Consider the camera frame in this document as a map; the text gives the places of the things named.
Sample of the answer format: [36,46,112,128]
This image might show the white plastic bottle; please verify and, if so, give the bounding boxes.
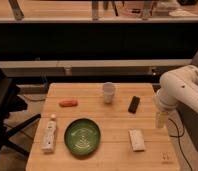
[41,114,57,153]

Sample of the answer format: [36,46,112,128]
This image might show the green ceramic bowl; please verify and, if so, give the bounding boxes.
[64,118,101,156]

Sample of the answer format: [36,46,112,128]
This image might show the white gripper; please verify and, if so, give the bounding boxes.
[154,94,176,128]

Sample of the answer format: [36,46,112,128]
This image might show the black cable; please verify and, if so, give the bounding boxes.
[167,117,194,171]

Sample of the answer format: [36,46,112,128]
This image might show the white rectangular block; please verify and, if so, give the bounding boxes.
[129,130,146,151]

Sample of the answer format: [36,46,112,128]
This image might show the black office chair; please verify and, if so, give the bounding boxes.
[0,68,41,156]

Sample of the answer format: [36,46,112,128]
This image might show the wooden table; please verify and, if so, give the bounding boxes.
[26,83,180,171]

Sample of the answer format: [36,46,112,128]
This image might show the white ceramic cup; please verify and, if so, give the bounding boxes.
[102,82,116,103]

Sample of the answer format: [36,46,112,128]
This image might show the orange carrot toy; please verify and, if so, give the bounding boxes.
[59,100,78,107]

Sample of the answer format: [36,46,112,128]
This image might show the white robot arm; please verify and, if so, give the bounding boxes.
[154,65,198,128]

